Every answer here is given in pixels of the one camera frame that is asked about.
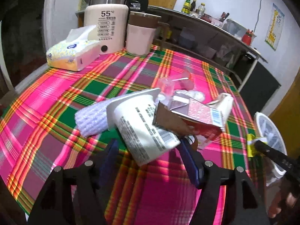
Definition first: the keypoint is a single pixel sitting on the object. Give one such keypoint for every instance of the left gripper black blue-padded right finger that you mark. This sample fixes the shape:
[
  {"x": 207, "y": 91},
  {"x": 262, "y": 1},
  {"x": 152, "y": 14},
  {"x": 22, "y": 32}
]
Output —
[{"x": 243, "y": 204}]

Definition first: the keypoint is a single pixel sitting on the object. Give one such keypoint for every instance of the pink brown jug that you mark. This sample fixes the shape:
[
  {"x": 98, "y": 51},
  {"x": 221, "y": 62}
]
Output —
[{"x": 141, "y": 31}]

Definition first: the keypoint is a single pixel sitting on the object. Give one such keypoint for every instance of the giraffe height chart poster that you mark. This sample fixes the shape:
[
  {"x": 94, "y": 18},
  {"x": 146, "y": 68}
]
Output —
[{"x": 275, "y": 27}]

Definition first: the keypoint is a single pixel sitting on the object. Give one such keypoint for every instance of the white foam fruit net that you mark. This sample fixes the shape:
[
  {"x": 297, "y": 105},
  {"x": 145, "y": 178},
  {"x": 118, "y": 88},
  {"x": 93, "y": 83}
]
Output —
[{"x": 92, "y": 120}]

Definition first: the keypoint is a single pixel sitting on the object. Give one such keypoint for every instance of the dark soy sauce bottle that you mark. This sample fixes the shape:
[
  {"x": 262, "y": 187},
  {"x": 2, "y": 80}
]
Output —
[{"x": 193, "y": 5}]

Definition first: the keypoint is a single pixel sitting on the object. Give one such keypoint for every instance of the clear bottle yellow cap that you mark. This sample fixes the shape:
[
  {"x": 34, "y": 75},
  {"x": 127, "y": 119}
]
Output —
[{"x": 201, "y": 10}]

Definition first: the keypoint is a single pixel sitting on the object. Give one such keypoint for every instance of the red strawberry milk carton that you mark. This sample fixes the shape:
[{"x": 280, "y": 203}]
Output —
[{"x": 186, "y": 117}]

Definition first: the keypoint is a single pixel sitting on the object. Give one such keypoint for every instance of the pink plaid tablecloth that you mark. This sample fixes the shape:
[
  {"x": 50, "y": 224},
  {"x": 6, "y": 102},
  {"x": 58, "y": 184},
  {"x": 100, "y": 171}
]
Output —
[{"x": 61, "y": 120}]

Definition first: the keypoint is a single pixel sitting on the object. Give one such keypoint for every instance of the green oil bottle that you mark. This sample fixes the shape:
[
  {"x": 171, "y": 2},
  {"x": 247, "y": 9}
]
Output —
[{"x": 186, "y": 7}]

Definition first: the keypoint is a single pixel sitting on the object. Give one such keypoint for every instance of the black cabinet panel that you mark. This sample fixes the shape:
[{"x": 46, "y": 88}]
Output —
[{"x": 260, "y": 86}]

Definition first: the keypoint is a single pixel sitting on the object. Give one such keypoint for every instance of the pink utensil holder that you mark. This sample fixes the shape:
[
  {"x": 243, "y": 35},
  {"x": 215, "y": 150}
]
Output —
[{"x": 216, "y": 22}]

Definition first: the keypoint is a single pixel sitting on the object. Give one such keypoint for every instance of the white paper cup container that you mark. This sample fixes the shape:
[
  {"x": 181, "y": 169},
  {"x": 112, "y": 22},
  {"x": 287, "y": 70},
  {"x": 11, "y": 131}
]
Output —
[{"x": 133, "y": 115}]

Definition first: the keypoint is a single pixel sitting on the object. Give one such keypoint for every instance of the yellow power strip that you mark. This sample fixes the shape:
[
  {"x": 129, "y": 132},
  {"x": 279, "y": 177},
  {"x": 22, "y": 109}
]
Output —
[{"x": 83, "y": 4}]

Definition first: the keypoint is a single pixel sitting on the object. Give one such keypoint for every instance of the white paper bag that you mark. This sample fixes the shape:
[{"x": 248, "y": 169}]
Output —
[{"x": 223, "y": 103}]

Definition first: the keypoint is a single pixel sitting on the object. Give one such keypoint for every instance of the clear plastic storage box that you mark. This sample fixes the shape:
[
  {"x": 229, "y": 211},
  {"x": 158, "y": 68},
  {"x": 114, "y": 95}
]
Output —
[{"x": 234, "y": 28}]

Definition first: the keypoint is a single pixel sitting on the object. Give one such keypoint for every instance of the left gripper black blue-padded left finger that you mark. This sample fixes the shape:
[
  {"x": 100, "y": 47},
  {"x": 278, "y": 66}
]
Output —
[{"x": 68, "y": 193}]

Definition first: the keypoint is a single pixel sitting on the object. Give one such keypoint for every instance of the white plastic wrap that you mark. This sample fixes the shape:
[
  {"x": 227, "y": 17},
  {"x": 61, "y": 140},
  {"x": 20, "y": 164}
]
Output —
[{"x": 197, "y": 95}]

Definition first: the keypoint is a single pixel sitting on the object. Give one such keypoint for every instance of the white 55 degree water dispenser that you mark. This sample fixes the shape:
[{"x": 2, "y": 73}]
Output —
[{"x": 110, "y": 21}]

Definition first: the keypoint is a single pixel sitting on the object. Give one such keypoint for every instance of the clear plastic cup red rim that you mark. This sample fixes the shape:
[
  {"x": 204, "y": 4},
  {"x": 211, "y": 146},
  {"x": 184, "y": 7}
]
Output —
[{"x": 183, "y": 81}]

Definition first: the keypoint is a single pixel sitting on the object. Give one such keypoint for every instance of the wooden door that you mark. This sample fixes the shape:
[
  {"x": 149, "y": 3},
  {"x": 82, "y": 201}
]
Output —
[{"x": 287, "y": 120}]

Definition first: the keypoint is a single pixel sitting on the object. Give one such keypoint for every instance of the white trash bin with liner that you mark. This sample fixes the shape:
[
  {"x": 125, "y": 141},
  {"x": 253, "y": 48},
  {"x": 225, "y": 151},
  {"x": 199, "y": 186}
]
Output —
[{"x": 264, "y": 127}]

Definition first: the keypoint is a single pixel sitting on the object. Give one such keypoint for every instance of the red thermos bottle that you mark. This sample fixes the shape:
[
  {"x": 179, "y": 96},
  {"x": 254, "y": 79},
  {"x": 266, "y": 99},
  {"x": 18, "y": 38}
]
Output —
[{"x": 247, "y": 37}]

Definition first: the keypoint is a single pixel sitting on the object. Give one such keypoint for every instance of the metal kitchen shelf counter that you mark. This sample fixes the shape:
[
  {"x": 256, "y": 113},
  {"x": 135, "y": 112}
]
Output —
[{"x": 205, "y": 36}]

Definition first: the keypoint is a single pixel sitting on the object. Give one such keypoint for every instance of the tissue pack yellow white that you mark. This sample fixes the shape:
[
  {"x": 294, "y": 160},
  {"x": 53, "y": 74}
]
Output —
[{"x": 75, "y": 52}]

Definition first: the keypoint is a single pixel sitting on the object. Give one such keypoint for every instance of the person's right hand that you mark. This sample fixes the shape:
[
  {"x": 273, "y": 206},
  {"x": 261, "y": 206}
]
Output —
[{"x": 286, "y": 199}]

